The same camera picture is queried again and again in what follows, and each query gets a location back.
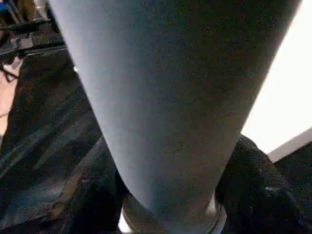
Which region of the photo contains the white plastic table leg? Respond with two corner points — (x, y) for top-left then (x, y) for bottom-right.
(48, 0), (304, 234)

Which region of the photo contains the black metal stand frame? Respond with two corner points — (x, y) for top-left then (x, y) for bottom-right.
(0, 62), (20, 82)

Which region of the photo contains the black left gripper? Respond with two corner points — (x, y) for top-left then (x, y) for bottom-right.
(0, 19), (67, 60)

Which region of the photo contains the black work mat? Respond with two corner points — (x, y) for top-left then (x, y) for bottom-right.
(0, 48), (312, 234)

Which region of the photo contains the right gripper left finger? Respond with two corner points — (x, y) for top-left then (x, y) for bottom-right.
(58, 136), (128, 234)

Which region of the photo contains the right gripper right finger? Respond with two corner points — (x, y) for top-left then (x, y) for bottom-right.
(214, 134), (312, 234)

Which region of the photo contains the white plastic table top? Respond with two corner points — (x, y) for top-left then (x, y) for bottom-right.
(240, 10), (312, 163)

